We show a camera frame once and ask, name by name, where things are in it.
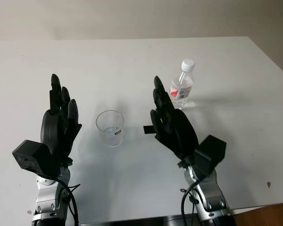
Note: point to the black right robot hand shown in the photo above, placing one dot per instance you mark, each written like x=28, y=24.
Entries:
x=179, y=131

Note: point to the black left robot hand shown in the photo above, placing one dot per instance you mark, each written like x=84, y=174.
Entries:
x=50, y=129

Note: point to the clear plastic water bottle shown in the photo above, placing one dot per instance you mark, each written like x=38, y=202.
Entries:
x=182, y=87

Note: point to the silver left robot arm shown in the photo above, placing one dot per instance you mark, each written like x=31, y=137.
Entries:
x=46, y=200

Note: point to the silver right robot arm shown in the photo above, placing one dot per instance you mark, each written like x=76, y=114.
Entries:
x=214, y=202

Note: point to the clear glass cup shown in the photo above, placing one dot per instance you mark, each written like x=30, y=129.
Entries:
x=112, y=135

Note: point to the black robot torso edge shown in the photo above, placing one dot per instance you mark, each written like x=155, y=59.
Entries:
x=155, y=221

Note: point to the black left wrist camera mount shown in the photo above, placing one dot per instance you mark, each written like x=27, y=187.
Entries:
x=33, y=155

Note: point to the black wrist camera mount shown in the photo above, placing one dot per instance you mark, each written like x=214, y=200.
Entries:
x=212, y=150
x=33, y=155

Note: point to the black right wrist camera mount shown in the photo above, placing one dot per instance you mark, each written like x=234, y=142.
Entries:
x=212, y=150

